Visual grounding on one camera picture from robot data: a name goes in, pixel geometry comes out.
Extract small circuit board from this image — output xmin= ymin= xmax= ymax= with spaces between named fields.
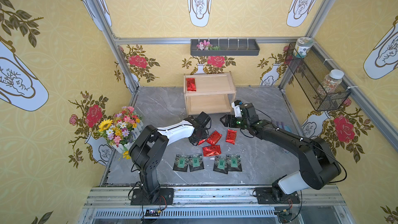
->
xmin=274 ymin=210 xmax=292 ymax=224
xmin=145 ymin=208 xmax=162 ymax=218

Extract wooden two-tier shelf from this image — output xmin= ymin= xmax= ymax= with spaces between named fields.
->
xmin=183 ymin=72 xmax=236 ymax=115

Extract artificial flower bouquet in vase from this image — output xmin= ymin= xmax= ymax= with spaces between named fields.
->
xmin=97 ymin=106 xmax=144 ymax=159

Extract grey wall tray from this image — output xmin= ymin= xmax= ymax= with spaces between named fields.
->
xmin=190 ymin=37 xmax=260 ymax=57

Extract red tea bag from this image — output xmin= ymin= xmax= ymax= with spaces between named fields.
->
xmin=198 ymin=139 xmax=206 ymax=145
xmin=186 ymin=78 xmax=197 ymax=92
xmin=203 ymin=145 xmax=221 ymax=157
xmin=206 ymin=131 xmax=222 ymax=146
xmin=226 ymin=129 xmax=237 ymax=145

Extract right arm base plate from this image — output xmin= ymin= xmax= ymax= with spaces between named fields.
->
xmin=253 ymin=187 xmax=301 ymax=204

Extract small circuit board left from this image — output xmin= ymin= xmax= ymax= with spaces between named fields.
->
xmin=145 ymin=208 xmax=162 ymax=218

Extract green tea bag far left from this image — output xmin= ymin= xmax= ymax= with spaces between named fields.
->
xmin=173 ymin=154 xmax=189 ymax=172

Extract green tea bag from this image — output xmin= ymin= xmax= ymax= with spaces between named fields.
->
xmin=189 ymin=153 xmax=204 ymax=172
xmin=173 ymin=154 xmax=189 ymax=172
xmin=226 ymin=155 xmax=243 ymax=172
xmin=213 ymin=156 xmax=228 ymax=174

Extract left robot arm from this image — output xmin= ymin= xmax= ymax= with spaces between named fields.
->
xmin=129 ymin=112 xmax=211 ymax=203

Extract clear jar white lid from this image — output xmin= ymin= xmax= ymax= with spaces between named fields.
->
xmin=317 ymin=69 xmax=345 ymax=95

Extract small pink flowers in tray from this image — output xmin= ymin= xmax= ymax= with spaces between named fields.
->
xmin=197 ymin=40 xmax=220 ymax=50

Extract green tea bag far right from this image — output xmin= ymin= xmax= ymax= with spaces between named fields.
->
xmin=226 ymin=155 xmax=243 ymax=172

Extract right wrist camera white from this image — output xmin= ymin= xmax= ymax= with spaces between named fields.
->
xmin=231 ymin=100 xmax=243 ymax=118

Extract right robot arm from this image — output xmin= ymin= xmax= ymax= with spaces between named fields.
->
xmin=220 ymin=101 xmax=346 ymax=195

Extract black wire wall basket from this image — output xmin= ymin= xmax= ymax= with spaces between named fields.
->
xmin=285 ymin=43 xmax=351 ymax=112

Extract jar with patterned lid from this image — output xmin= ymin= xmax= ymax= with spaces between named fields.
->
xmin=292 ymin=37 xmax=314 ymax=58

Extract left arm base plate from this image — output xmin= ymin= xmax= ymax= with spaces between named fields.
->
xmin=129 ymin=188 xmax=174 ymax=206

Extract small circuit board right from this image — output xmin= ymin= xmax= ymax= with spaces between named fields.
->
xmin=274 ymin=210 xmax=292 ymax=224

